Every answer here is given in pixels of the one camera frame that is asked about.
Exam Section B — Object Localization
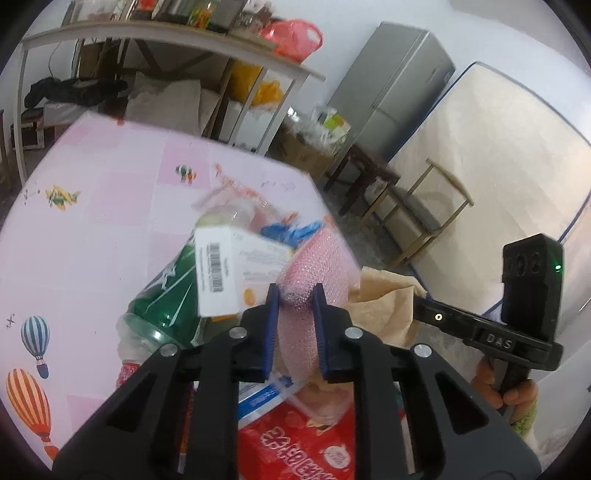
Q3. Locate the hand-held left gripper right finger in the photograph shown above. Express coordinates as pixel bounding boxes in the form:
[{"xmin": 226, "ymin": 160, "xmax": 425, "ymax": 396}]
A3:
[{"xmin": 311, "ymin": 284, "xmax": 542, "ymax": 480}]

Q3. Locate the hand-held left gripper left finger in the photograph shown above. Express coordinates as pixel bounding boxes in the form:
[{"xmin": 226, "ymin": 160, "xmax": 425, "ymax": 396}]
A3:
[{"xmin": 52, "ymin": 282, "xmax": 281, "ymax": 480}]

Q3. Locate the pink bubble wrap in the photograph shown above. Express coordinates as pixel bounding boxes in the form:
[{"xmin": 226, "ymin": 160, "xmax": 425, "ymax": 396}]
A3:
[{"xmin": 276, "ymin": 217, "xmax": 363, "ymax": 385}]

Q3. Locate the brown paper bag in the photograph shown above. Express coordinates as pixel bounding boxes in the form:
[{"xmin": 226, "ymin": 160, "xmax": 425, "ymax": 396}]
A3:
[{"xmin": 295, "ymin": 267, "xmax": 428, "ymax": 425}]

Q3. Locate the green plastic bottle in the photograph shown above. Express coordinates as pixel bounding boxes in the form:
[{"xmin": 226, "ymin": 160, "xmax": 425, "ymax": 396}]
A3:
[{"xmin": 115, "ymin": 205, "xmax": 257, "ymax": 367}]

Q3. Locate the red printed packet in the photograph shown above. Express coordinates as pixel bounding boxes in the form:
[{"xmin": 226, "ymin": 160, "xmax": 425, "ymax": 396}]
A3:
[{"xmin": 185, "ymin": 388, "xmax": 358, "ymax": 480}]

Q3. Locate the person's right hand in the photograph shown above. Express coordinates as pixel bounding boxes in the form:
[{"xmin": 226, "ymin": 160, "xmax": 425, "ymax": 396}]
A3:
[{"xmin": 471, "ymin": 357, "xmax": 539, "ymax": 424}]

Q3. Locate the blue and white packet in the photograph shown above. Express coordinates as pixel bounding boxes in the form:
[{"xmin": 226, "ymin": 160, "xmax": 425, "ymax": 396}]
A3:
[{"xmin": 238, "ymin": 373, "xmax": 301, "ymax": 422}]

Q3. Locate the white labelled packet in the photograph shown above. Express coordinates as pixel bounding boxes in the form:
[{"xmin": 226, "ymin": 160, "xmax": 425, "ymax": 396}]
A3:
[{"xmin": 193, "ymin": 225, "xmax": 296, "ymax": 319}]

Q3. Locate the blue plastic wrapper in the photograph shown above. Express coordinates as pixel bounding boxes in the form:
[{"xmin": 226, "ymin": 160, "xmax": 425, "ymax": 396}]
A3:
[{"xmin": 261, "ymin": 220, "xmax": 324, "ymax": 245}]

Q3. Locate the clear red-printed plastic wrapper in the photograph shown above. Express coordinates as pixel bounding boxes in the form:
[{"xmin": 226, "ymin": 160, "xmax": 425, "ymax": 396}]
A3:
[{"xmin": 191, "ymin": 164, "xmax": 301, "ymax": 232}]

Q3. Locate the wooden chair with dark seat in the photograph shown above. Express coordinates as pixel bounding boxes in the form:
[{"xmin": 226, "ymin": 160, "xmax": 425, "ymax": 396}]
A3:
[{"xmin": 360, "ymin": 158, "xmax": 474, "ymax": 268}]

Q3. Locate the cream mattress with blue edge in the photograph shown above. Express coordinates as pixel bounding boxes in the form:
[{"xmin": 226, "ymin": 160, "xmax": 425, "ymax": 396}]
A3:
[{"xmin": 388, "ymin": 62, "xmax": 591, "ymax": 319}]

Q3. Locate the brown cardboard box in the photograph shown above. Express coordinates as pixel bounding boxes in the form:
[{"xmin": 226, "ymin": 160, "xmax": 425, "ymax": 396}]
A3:
[{"xmin": 270, "ymin": 122, "xmax": 338, "ymax": 179}]

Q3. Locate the dark wooden stool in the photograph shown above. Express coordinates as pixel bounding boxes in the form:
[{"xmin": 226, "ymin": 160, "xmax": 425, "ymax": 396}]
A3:
[{"xmin": 323, "ymin": 143, "xmax": 402, "ymax": 216}]

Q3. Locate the white cabinet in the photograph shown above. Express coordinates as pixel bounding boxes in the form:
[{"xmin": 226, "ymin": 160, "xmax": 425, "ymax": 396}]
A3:
[{"xmin": 235, "ymin": 99, "xmax": 285, "ymax": 153}]

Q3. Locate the yellow plastic bag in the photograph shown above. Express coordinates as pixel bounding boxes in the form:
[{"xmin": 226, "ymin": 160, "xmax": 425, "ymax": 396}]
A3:
[{"xmin": 228, "ymin": 62, "xmax": 282, "ymax": 105}]

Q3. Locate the white sack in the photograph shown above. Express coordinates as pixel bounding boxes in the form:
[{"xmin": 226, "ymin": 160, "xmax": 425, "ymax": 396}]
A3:
[{"xmin": 126, "ymin": 71, "xmax": 204, "ymax": 134}]

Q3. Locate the grey refrigerator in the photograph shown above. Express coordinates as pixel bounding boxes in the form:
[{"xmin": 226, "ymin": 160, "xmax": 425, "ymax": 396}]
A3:
[{"xmin": 325, "ymin": 21, "xmax": 457, "ymax": 160}]

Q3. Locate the red plastic bag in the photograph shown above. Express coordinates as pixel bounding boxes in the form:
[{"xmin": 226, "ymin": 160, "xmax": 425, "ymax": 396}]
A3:
[{"xmin": 259, "ymin": 18, "xmax": 324, "ymax": 64}]

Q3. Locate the small wooden stool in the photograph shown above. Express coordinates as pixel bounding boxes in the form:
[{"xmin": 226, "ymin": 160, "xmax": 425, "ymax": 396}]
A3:
[{"xmin": 11, "ymin": 117, "xmax": 48, "ymax": 151}]

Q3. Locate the black cloth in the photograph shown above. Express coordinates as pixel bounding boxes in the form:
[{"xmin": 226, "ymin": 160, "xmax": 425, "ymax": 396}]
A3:
[{"xmin": 24, "ymin": 76, "xmax": 129, "ymax": 110}]

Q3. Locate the white side table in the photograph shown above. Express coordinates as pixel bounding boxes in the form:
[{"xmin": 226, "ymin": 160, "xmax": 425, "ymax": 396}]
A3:
[{"xmin": 14, "ymin": 21, "xmax": 326, "ymax": 185}]

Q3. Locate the jar with yellow contents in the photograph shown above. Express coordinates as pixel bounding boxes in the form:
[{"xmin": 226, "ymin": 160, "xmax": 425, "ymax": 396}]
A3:
[{"xmin": 188, "ymin": 2, "xmax": 220, "ymax": 27}]

